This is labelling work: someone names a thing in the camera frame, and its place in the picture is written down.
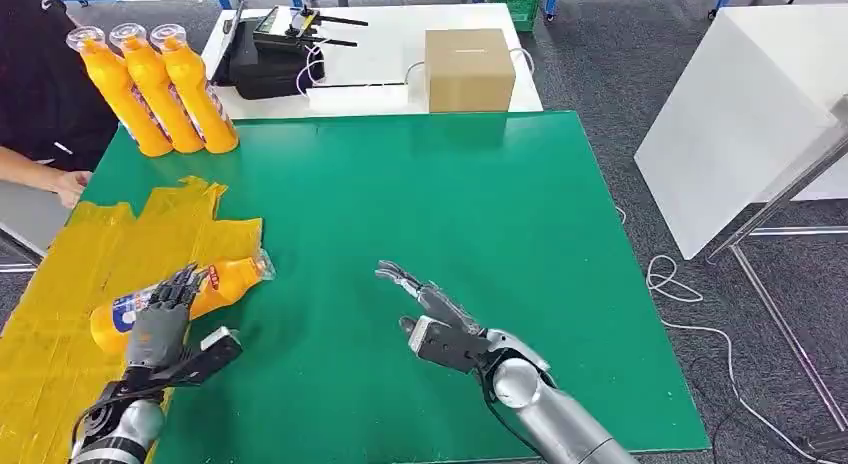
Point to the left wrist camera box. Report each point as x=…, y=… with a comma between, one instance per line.
x=205, y=358

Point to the grey side table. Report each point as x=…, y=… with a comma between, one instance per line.
x=26, y=212

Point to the black carrying case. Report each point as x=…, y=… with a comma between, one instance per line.
x=265, y=77

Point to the grey metal stand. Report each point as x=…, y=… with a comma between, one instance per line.
x=802, y=176

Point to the person's hand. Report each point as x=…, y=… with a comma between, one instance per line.
x=73, y=186

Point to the white board table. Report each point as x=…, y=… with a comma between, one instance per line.
x=729, y=116

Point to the black remote controller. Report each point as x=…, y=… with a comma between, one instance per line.
x=275, y=27

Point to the green plastic crate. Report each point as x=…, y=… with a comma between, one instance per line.
x=517, y=7

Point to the green table mat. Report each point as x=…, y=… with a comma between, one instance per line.
x=430, y=216

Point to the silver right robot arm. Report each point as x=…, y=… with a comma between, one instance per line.
x=556, y=421

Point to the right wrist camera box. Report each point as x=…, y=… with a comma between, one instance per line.
x=444, y=345

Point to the brown cardboard box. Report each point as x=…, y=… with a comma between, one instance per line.
x=469, y=70

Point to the person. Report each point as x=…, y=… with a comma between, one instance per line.
x=40, y=70

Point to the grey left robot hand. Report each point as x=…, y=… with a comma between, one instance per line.
x=158, y=332

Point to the orange drink bottle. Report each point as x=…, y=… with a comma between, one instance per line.
x=159, y=93
x=225, y=285
x=122, y=96
x=199, y=90

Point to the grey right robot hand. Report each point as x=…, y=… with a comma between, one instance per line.
x=440, y=302

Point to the yellow plastic sheet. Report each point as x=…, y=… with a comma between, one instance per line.
x=53, y=282

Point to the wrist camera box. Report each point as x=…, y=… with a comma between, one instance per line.
x=205, y=358
x=444, y=345

